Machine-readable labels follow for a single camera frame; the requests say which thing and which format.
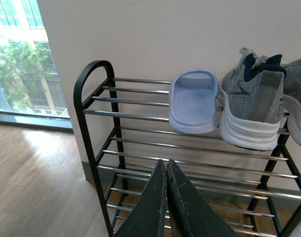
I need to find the black metal shoe rack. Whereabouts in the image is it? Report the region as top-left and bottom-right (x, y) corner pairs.
(74, 61), (301, 237)

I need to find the grey sneaker one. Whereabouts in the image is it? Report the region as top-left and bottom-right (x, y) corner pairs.
(283, 58), (301, 146)
(217, 47), (287, 151)

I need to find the light blue slipper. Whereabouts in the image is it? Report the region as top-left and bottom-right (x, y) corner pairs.
(169, 70), (218, 134)

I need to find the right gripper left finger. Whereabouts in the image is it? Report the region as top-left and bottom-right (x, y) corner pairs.
(115, 159), (167, 237)

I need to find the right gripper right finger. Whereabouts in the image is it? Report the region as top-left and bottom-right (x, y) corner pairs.
(167, 159), (237, 237)

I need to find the window with dark frame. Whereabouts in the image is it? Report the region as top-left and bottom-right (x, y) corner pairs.
(0, 0), (72, 132)

